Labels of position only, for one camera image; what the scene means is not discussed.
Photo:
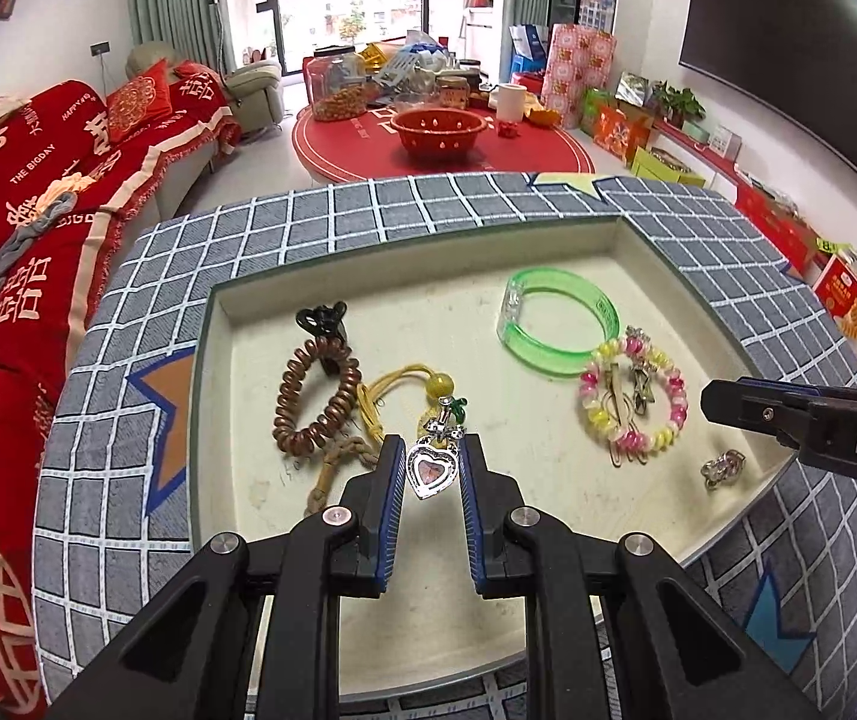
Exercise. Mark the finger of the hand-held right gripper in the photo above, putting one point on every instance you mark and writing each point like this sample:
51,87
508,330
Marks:
751,406

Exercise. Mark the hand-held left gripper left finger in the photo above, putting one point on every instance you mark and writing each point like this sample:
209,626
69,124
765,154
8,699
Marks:
391,510

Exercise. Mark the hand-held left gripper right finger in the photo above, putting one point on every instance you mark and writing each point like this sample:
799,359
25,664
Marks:
473,517

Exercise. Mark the silver heart pendant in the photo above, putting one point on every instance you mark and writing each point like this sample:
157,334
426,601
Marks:
432,472

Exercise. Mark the rhinestone hair clip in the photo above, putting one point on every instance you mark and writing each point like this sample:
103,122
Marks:
640,382

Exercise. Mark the gold hair clip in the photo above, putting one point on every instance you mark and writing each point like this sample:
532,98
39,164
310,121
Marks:
612,399

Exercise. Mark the grey-green jewelry tray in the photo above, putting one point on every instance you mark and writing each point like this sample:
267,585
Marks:
473,300

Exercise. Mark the orange white carton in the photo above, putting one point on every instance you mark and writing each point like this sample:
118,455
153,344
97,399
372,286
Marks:
848,300

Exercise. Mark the green translucent bangle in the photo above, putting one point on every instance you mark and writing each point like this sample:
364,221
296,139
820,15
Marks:
548,361

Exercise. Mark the black hair claw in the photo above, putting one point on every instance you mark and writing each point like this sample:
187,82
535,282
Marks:
320,319

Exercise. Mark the red covered low cabinet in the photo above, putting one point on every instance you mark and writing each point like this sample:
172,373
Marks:
698,154

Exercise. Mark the orange gift box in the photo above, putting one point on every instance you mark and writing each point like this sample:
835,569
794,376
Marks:
620,131

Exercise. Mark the green potted plant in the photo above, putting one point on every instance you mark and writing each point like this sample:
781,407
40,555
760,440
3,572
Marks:
676,101

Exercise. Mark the red round table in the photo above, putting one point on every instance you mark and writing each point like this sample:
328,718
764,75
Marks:
353,146

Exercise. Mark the black television screen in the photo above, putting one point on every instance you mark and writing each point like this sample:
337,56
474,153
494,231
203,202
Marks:
788,30

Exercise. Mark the red patterned gift box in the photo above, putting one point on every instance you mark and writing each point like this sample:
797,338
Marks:
582,67

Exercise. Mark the red plastic basket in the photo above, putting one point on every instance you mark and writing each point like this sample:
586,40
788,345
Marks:
436,131

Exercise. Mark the white mug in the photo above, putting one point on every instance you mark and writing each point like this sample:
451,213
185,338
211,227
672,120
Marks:
507,101

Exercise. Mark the clear snack jar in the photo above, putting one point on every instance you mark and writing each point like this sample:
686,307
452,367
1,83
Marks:
335,90

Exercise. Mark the blue white paper bag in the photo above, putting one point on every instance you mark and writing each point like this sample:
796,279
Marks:
527,41

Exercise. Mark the beige armchair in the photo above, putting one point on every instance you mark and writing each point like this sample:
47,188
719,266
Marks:
252,90

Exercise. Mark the grey cloth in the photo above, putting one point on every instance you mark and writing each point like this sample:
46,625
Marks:
16,247

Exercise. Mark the red covered sofa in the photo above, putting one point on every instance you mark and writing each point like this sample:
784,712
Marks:
23,142

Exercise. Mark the grey-green curtain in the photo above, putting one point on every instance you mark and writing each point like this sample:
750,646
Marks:
173,0

